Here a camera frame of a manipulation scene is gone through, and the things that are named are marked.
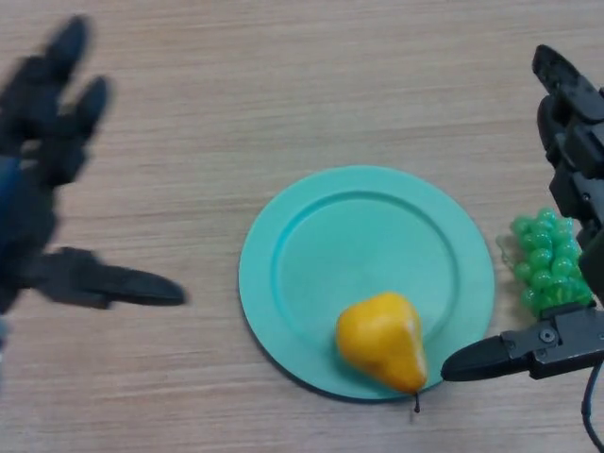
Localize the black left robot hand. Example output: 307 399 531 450
0 16 188 315

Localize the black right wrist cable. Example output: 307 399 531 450
580 361 604 447

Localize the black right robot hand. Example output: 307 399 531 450
440 44 604 382

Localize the green grape bunch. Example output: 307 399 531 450
495 208 595 315

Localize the teal green round plate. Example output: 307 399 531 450
238 164 495 401

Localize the yellow pear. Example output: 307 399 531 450
334 291 429 414

